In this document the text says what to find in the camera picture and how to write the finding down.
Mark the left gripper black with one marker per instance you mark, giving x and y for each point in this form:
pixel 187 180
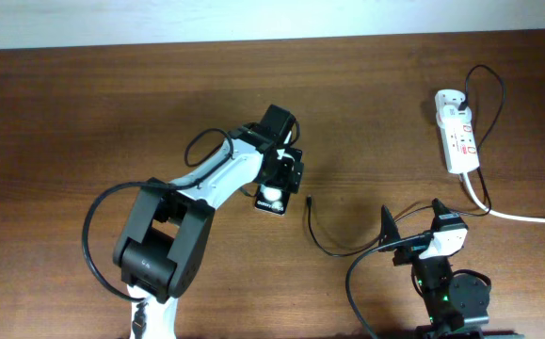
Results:
pixel 282 176

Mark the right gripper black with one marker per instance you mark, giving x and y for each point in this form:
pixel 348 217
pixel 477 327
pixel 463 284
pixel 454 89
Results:
pixel 409 249

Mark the black smartphone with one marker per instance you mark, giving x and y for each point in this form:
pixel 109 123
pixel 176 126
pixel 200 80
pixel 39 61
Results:
pixel 271 200

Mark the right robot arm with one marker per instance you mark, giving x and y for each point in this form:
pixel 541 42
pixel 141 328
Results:
pixel 456 301

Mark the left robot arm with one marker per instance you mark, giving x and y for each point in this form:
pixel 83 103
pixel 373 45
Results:
pixel 161 247

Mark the white power strip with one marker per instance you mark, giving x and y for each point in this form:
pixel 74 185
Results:
pixel 454 119

